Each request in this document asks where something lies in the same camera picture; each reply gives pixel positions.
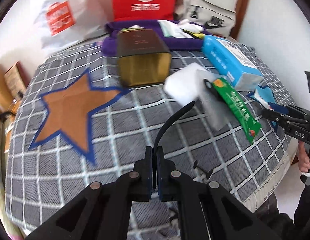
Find yellow zip pouch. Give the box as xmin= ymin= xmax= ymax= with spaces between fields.
xmin=182 ymin=30 xmax=204 ymax=40

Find person's legs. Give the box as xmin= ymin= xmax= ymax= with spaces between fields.
xmin=245 ymin=175 xmax=310 ymax=240

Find blue tissue pack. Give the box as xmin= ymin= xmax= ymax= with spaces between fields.
xmin=201 ymin=35 xmax=264 ymax=92

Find wooden bedside table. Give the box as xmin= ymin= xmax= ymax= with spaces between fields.
xmin=4 ymin=61 xmax=29 ymax=98

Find white sponge block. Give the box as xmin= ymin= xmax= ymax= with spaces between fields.
xmin=164 ymin=63 xmax=229 ymax=132

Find dark green tin box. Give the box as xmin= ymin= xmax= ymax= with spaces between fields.
xmin=116 ymin=29 xmax=172 ymax=88

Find black watch strap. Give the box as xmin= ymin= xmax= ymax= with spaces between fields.
xmin=154 ymin=79 xmax=222 ymax=148

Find green tissue packet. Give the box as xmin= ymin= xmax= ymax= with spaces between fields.
xmin=121 ymin=24 xmax=143 ymax=32

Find white plastic shopping bag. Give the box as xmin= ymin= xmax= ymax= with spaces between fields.
xmin=32 ymin=0 xmax=113 ymax=49

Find brown wooden door frame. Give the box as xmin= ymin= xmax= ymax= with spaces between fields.
xmin=231 ymin=0 xmax=253 ymax=39

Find person's right hand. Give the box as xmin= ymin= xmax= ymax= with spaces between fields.
xmin=297 ymin=141 xmax=310 ymax=174

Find grey waist bag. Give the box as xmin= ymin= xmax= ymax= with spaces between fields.
xmin=175 ymin=0 xmax=237 ymax=37

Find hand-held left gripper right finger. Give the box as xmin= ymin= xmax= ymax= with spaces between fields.
xmin=155 ymin=146 xmax=282 ymax=240

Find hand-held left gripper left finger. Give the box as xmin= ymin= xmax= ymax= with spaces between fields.
xmin=25 ymin=147 xmax=153 ymax=240

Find grey plaid star cloth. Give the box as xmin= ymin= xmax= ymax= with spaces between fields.
xmin=5 ymin=39 xmax=292 ymax=238

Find purple towel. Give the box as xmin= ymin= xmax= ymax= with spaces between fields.
xmin=102 ymin=19 xmax=210 ymax=57

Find white cotton glove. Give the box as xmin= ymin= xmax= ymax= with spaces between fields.
xmin=177 ymin=19 xmax=204 ymax=39

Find wooden headboard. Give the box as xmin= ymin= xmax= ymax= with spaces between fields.
xmin=0 ymin=62 xmax=13 ymax=110

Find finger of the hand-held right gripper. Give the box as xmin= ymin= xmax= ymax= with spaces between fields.
xmin=261 ymin=108 xmax=293 ymax=128
xmin=267 ymin=102 xmax=289 ymax=114

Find red paper bag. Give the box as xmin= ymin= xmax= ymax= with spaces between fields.
xmin=112 ymin=0 xmax=176 ymax=22

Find green foil packet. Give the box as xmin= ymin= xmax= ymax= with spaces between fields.
xmin=211 ymin=78 xmax=261 ymax=144

